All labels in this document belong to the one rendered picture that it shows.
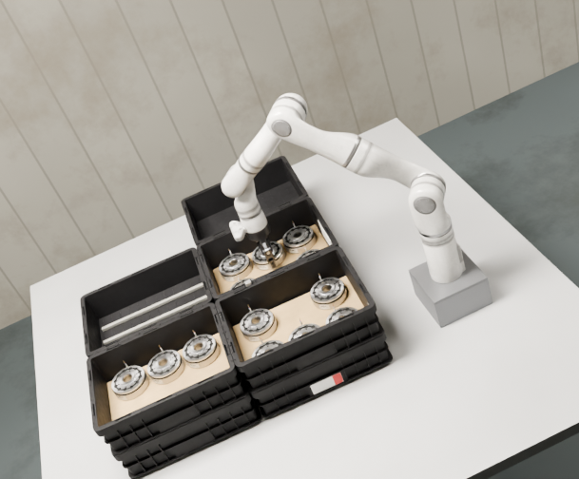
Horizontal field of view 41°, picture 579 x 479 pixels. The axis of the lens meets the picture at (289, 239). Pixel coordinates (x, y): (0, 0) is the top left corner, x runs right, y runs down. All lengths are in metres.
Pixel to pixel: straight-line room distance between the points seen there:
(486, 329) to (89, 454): 1.19
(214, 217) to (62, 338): 0.68
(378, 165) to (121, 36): 1.94
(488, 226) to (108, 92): 1.98
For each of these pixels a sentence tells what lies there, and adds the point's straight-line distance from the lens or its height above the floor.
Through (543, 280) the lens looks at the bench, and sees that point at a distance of 2.35.
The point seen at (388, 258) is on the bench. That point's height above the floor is 0.70.
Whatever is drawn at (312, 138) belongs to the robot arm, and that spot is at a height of 1.32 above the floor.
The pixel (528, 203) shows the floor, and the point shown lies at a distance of 3.75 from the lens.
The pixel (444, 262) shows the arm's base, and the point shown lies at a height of 0.88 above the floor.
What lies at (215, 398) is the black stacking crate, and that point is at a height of 0.85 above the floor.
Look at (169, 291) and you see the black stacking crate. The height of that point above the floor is 0.83.
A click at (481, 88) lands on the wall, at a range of 4.47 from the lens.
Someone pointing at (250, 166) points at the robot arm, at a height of 1.24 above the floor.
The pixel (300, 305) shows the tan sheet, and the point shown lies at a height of 0.83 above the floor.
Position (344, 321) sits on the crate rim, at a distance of 2.05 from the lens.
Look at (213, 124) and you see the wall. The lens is 3.94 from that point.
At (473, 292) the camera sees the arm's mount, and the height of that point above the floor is 0.77.
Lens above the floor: 2.33
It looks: 36 degrees down
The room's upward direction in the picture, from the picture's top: 22 degrees counter-clockwise
